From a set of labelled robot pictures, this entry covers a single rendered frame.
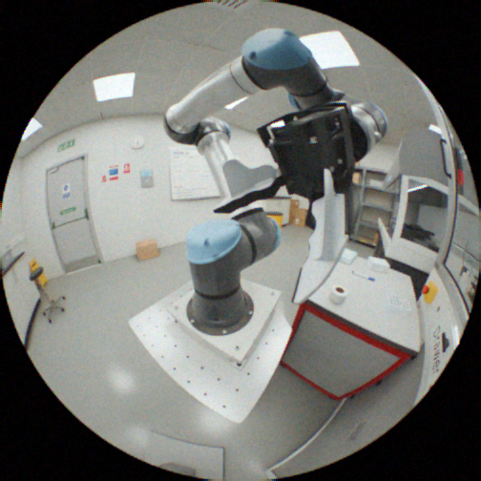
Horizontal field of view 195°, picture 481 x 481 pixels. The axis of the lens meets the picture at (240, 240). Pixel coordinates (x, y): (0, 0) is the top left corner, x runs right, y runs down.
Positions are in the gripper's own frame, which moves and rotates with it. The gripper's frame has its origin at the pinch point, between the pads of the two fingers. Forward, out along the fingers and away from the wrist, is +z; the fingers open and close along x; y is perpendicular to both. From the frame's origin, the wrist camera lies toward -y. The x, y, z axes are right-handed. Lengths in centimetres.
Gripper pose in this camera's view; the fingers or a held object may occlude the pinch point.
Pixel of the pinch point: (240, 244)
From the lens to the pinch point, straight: 13.2
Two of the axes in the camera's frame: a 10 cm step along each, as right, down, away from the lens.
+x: 4.4, 5.0, -7.5
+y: -4.8, -5.7, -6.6
